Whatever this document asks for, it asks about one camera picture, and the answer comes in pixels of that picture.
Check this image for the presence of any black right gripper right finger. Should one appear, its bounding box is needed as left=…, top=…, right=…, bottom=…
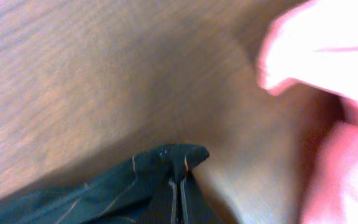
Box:
left=180, top=179, right=204, bottom=224

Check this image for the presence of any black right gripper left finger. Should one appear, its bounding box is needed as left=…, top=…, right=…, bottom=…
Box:
left=154, top=180, right=179, bottom=224

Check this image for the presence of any black printed cycling jersey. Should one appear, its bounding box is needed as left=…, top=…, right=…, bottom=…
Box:
left=0, top=144, right=222, bottom=224

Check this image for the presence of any pink crumpled garment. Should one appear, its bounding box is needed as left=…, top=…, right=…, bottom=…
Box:
left=257, top=0, right=358, bottom=223

